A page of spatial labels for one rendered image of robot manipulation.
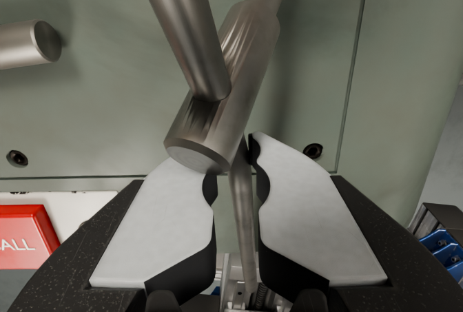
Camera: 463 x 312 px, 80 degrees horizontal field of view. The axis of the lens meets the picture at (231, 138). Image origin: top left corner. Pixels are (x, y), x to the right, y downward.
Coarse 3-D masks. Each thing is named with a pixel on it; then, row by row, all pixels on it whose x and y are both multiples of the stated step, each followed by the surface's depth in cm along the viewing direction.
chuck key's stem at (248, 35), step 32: (256, 0) 11; (224, 32) 10; (256, 32) 9; (256, 64) 9; (192, 96) 8; (256, 96) 10; (192, 128) 8; (224, 128) 8; (192, 160) 8; (224, 160) 8
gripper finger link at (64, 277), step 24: (120, 192) 9; (96, 216) 8; (120, 216) 8; (72, 240) 7; (96, 240) 7; (48, 264) 7; (72, 264) 7; (96, 264) 7; (24, 288) 6; (48, 288) 6; (72, 288) 6; (96, 288) 6; (120, 288) 6
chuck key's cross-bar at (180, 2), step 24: (168, 0) 5; (192, 0) 6; (168, 24) 6; (192, 24) 6; (192, 48) 6; (216, 48) 7; (192, 72) 7; (216, 72) 7; (216, 96) 8; (240, 144) 11; (240, 168) 12; (240, 192) 14; (240, 216) 16; (240, 240) 18
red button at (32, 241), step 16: (0, 208) 21; (16, 208) 21; (32, 208) 21; (0, 224) 21; (16, 224) 21; (32, 224) 21; (48, 224) 22; (0, 240) 22; (16, 240) 22; (32, 240) 22; (48, 240) 22; (0, 256) 22; (16, 256) 22; (32, 256) 22; (48, 256) 22
